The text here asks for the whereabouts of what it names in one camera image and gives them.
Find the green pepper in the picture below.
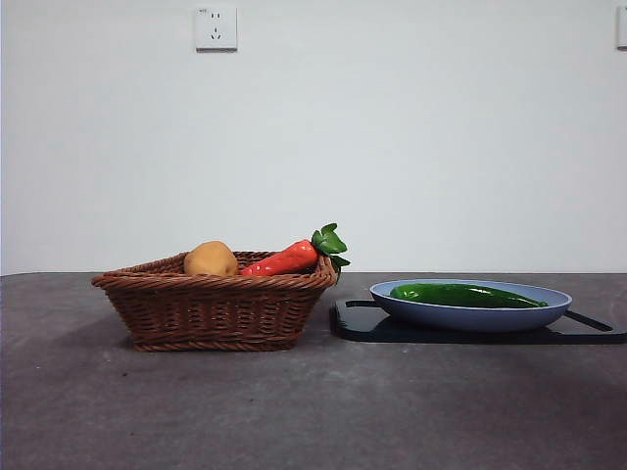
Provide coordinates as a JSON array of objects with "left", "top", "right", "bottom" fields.
[{"left": 389, "top": 282, "right": 550, "bottom": 309}]

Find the blue round plate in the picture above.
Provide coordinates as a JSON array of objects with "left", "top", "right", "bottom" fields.
[{"left": 369, "top": 278, "right": 573, "bottom": 333}]

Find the orange carrot with green leaves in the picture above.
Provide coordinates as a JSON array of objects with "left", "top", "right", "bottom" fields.
[{"left": 238, "top": 222, "right": 351, "bottom": 286}]

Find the yellow-brown potato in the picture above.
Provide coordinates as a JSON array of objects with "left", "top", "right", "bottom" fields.
[{"left": 183, "top": 240, "right": 240, "bottom": 276}]

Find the brown wicker basket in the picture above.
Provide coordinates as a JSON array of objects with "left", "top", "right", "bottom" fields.
[{"left": 91, "top": 250, "right": 340, "bottom": 353}]

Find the white wall socket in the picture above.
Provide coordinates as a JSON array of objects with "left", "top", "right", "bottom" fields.
[{"left": 195, "top": 4, "right": 238, "bottom": 52}]

